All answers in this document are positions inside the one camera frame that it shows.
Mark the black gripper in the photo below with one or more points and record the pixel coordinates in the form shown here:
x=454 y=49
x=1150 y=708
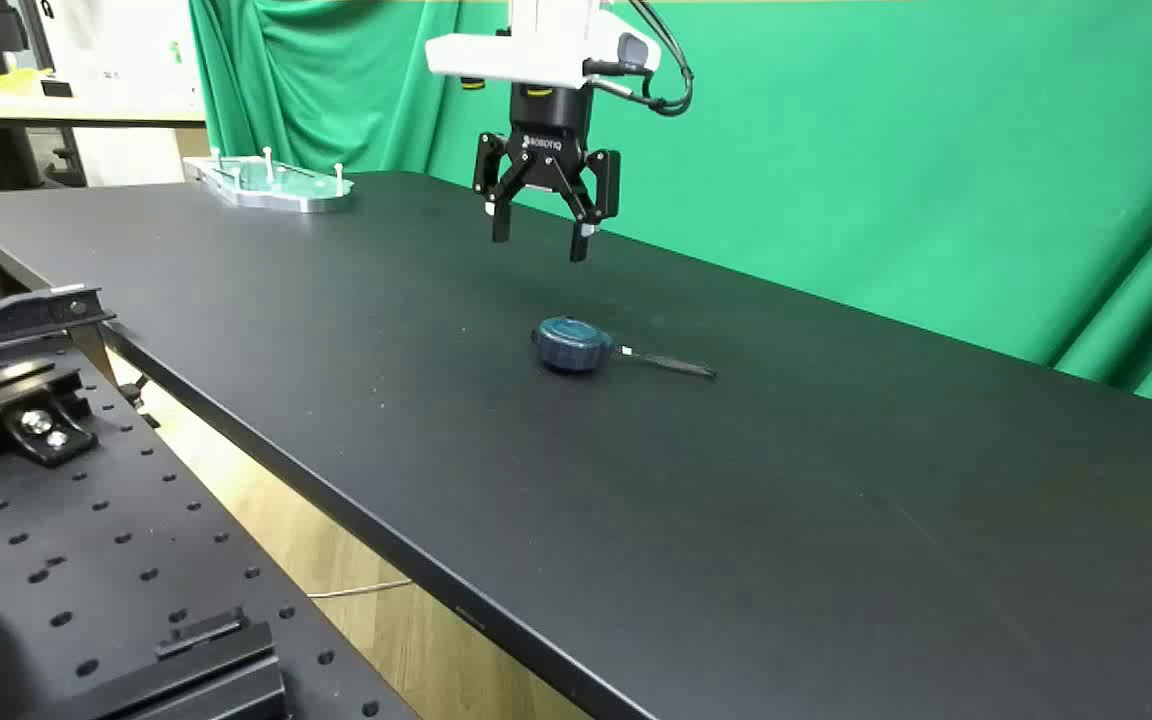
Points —
x=546 y=134

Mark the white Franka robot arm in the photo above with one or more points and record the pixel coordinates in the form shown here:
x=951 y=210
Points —
x=522 y=49

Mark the clear acrylic plate with posts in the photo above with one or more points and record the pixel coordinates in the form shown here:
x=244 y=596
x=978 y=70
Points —
x=270 y=182

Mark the green backdrop curtain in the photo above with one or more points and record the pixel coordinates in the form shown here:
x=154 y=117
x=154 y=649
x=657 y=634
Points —
x=951 y=161

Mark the white cabinet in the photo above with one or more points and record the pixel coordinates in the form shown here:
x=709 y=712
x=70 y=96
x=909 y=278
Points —
x=121 y=66

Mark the light wooden desk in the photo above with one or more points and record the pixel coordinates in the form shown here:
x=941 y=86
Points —
x=56 y=107

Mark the black clamp with silver bolt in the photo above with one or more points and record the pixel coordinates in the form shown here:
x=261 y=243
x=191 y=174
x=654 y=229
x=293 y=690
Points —
x=43 y=425

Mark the black perforated breadboard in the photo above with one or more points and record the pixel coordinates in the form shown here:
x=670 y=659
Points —
x=98 y=563

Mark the black mounting block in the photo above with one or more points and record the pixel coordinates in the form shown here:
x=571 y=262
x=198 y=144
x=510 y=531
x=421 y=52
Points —
x=191 y=675

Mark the black metal rail bracket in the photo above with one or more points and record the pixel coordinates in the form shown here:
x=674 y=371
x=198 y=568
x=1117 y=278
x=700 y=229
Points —
x=17 y=320

